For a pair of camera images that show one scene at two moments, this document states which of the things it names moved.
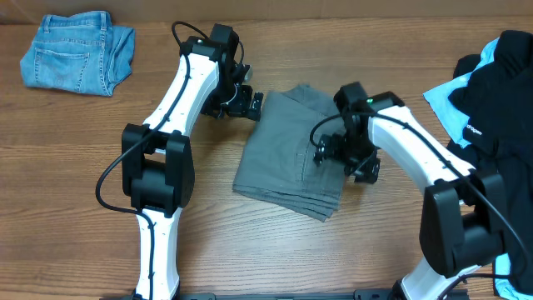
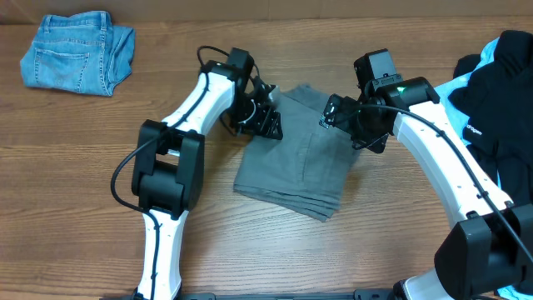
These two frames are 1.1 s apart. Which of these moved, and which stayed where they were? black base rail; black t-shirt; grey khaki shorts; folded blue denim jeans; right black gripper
Moved: right black gripper
Stayed: black base rail; grey khaki shorts; folded blue denim jeans; black t-shirt
